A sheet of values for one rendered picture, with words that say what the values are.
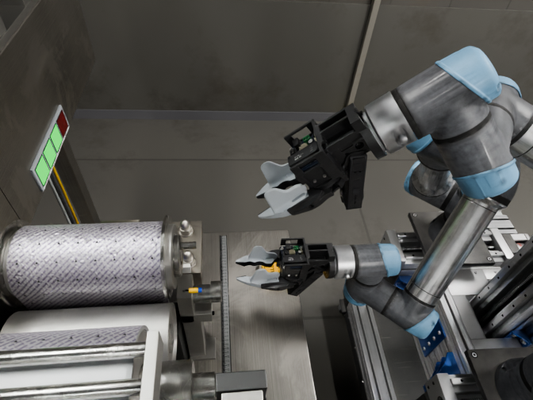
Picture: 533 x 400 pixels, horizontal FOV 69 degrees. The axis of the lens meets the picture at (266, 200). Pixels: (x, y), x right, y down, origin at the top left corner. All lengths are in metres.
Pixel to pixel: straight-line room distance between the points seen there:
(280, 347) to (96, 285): 0.50
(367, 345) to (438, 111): 1.41
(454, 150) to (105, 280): 0.55
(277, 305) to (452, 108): 0.70
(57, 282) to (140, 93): 2.46
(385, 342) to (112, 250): 1.42
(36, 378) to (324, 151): 0.40
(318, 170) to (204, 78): 2.43
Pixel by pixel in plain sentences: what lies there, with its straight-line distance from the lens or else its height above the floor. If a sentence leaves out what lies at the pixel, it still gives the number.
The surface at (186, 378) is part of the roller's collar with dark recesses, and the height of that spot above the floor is 1.37.
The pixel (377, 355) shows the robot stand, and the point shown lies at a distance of 1.81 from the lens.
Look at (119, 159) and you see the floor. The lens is 2.86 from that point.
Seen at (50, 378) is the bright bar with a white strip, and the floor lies 1.44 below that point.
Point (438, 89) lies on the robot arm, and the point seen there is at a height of 1.60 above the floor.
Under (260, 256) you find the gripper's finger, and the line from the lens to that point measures 0.88.
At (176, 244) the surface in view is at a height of 1.29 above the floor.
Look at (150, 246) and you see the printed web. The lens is 0.66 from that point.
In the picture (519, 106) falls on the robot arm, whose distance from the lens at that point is 0.69.
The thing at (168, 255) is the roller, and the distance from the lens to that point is 0.66.
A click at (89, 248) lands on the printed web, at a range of 0.69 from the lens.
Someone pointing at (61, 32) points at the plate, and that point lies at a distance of 1.27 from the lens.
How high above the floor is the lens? 1.84
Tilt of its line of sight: 47 degrees down
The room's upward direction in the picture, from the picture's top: 5 degrees clockwise
